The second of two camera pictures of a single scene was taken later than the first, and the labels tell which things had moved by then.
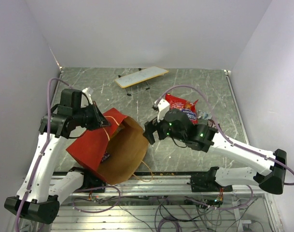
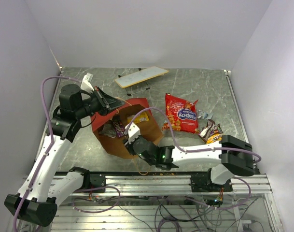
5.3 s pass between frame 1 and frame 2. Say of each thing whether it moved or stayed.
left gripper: moved
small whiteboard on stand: stayed
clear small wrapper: stayed
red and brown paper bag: moved
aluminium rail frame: stayed
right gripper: moved
